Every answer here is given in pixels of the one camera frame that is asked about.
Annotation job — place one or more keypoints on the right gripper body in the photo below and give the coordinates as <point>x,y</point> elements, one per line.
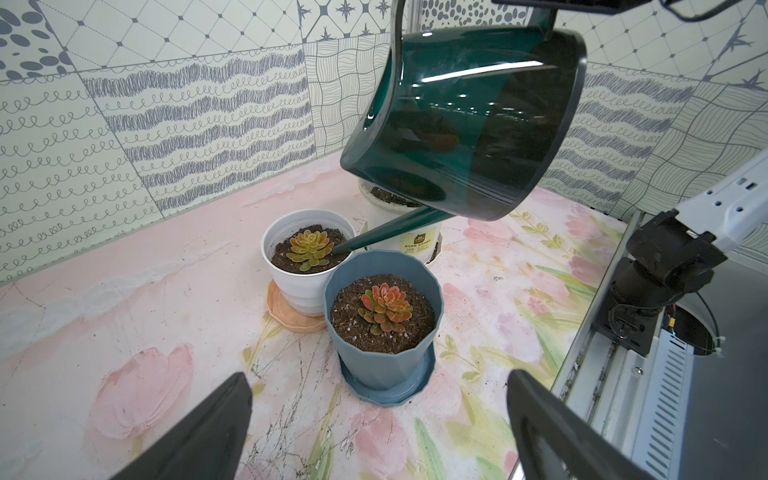
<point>607,7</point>

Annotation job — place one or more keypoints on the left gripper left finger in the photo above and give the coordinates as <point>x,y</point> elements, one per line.
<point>206,444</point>

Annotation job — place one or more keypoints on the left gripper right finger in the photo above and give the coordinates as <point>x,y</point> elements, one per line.
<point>553,442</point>

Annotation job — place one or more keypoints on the green watering can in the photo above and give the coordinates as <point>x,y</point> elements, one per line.
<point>465,121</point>

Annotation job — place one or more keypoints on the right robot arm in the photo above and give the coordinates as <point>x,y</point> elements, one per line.
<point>672,122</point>

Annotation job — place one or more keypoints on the blue succulent pot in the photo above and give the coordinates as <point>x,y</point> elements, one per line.
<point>383,310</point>

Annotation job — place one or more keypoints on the large white succulent pot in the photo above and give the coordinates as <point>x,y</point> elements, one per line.
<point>381,207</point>

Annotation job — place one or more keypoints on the small white succulent pot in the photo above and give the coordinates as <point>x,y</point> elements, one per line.
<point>298,250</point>

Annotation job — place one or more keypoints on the blue pot saucer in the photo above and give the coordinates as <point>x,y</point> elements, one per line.
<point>400,393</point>

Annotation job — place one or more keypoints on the orange pot saucer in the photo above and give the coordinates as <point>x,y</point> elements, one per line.
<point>287,316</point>

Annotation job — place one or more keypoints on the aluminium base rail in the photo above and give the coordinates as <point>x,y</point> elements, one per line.
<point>603,383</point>

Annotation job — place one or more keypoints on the white slotted cable duct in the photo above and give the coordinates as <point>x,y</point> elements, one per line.
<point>660,435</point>

